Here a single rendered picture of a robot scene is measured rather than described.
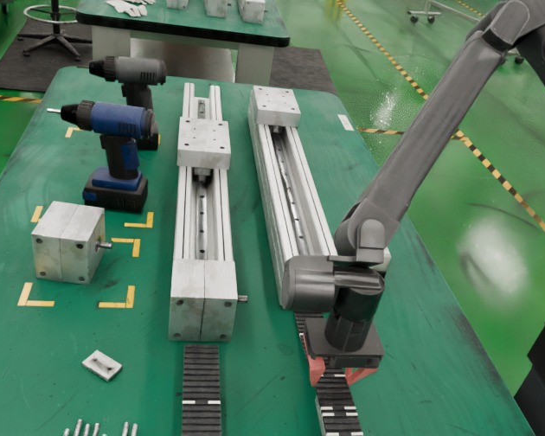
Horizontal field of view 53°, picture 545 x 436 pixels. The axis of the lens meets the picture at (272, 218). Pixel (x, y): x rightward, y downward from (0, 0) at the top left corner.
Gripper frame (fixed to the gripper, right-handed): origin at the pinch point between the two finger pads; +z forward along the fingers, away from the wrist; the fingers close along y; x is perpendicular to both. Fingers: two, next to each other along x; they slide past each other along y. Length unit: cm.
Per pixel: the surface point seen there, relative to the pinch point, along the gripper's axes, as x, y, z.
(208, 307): -9.9, 18.0, -4.1
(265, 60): -195, -14, 17
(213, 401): 4.0, 17.4, -0.1
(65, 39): -364, 108, 73
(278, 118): -76, -1, -7
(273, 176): -50, 3, -5
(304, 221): -38.8, -2.4, -1.2
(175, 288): -11.7, 23.3, -6.1
